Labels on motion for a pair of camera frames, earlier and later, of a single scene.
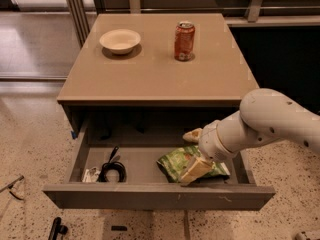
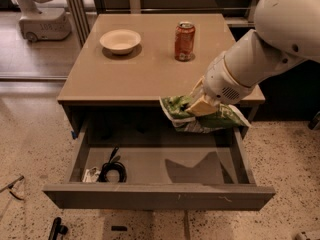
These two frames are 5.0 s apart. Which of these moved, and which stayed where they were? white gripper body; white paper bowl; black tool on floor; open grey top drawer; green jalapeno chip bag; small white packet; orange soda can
Moved: green jalapeno chip bag; white gripper body
Stayed: open grey top drawer; black tool on floor; white paper bowl; orange soda can; small white packet
